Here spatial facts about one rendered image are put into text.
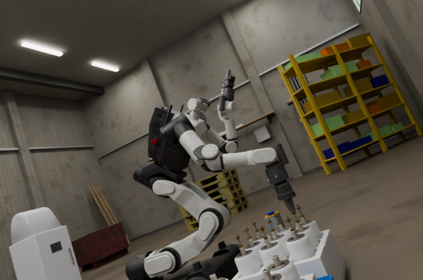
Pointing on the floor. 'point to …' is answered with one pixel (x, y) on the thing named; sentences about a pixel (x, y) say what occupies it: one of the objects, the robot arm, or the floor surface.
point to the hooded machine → (41, 247)
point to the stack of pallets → (231, 180)
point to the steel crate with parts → (101, 247)
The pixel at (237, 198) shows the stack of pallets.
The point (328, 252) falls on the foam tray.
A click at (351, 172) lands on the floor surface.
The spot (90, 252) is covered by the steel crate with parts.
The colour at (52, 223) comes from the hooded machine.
